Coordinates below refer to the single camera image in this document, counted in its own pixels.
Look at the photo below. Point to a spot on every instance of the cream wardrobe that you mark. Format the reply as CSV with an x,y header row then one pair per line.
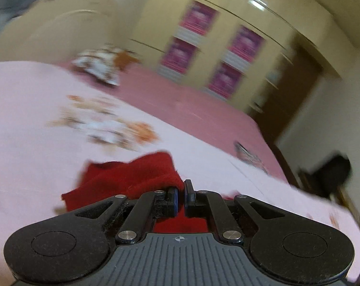
x,y
227,9

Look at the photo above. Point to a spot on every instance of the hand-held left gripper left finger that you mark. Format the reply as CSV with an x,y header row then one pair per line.
x,y
174,200

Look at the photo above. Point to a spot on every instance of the cream headboard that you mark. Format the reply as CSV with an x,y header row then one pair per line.
x,y
63,29

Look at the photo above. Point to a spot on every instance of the striped folded cloth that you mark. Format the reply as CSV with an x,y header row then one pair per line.
x,y
251,156

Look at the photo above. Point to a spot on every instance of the brown wooden door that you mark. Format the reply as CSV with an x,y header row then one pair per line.
x,y
290,95

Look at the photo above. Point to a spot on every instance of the floral light pink bedsheet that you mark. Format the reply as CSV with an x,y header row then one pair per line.
x,y
33,155

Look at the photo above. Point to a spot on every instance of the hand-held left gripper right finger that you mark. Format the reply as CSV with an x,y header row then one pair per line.
x,y
188,198

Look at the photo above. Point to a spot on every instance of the black draped chair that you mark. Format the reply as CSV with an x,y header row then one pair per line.
x,y
332,172

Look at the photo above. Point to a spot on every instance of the white brown patterned pillow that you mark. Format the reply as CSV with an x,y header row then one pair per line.
x,y
96,65

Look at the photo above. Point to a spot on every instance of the purple wall poster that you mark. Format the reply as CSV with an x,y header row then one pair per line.
x,y
246,43
225,79
180,54
198,18

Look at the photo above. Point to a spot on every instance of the plain pink bedsheet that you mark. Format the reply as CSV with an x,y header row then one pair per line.
x,y
183,101

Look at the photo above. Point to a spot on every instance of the wooden bed frame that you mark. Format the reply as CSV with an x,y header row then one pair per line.
x,y
284,166

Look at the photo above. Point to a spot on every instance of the orange pillow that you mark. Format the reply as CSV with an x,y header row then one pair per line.
x,y
125,59

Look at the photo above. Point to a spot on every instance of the grey cloth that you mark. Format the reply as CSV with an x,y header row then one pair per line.
x,y
16,3

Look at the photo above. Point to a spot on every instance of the red knit garment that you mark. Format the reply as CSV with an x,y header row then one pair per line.
x,y
132,175

